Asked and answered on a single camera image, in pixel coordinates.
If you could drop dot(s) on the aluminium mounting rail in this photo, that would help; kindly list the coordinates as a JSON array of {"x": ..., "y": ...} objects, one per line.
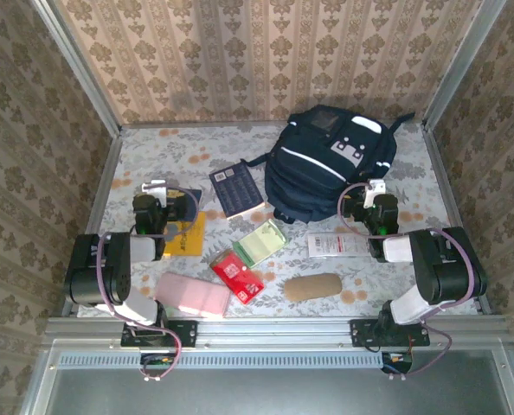
[{"x": 274, "y": 333}]

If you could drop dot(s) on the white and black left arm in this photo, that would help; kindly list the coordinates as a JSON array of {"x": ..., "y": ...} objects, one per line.
[{"x": 88, "y": 276}]

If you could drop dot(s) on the navy blue backpack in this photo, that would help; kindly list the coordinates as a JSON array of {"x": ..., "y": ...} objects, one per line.
[{"x": 326, "y": 164}]

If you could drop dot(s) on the white packet with red stripe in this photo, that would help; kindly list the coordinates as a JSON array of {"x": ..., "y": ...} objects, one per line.
[{"x": 335, "y": 245}]

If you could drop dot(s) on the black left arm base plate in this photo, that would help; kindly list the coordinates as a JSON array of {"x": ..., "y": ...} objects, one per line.
[{"x": 185, "y": 333}]

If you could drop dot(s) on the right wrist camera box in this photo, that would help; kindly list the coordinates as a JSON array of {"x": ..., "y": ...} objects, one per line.
[{"x": 376, "y": 187}]

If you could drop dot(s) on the navy book with barcode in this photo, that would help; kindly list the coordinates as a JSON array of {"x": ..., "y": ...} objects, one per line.
[{"x": 235, "y": 190}]

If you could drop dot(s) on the tan fabric pouch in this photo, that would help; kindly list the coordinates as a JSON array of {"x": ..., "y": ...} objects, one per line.
[{"x": 313, "y": 287}]

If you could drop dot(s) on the green notepad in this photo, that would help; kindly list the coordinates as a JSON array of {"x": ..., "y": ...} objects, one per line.
[{"x": 261, "y": 242}]

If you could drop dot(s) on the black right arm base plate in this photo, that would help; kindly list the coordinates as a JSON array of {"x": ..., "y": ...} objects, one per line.
[{"x": 361, "y": 333}]

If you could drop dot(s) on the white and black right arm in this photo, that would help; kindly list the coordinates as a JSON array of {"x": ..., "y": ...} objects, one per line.
[{"x": 447, "y": 276}]

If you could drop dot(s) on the aluminium table side rail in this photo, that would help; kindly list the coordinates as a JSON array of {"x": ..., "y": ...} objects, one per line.
[
  {"x": 441, "y": 173},
  {"x": 93, "y": 216}
]

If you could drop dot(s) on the grey metal tray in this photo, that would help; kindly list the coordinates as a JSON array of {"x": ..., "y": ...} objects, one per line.
[{"x": 283, "y": 393}]

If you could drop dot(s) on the pink pencil case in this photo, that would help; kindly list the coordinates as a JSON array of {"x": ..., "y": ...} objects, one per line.
[{"x": 192, "y": 294}]

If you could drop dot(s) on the aluminium frame post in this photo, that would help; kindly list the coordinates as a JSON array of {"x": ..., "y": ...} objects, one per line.
[
  {"x": 462, "y": 65},
  {"x": 76, "y": 65}
]

